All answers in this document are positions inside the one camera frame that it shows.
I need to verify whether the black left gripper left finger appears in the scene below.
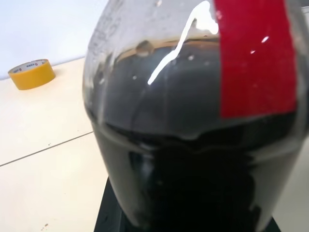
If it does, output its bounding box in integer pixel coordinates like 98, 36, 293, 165
93, 179, 129, 232

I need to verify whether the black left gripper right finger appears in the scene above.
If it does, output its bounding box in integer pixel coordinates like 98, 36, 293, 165
262, 212, 280, 232

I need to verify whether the clear bottle with dark drink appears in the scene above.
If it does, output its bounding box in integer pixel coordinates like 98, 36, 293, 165
82, 0, 309, 232

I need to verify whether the yellow tape roll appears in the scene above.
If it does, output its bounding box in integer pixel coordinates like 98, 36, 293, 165
7, 58, 56, 91

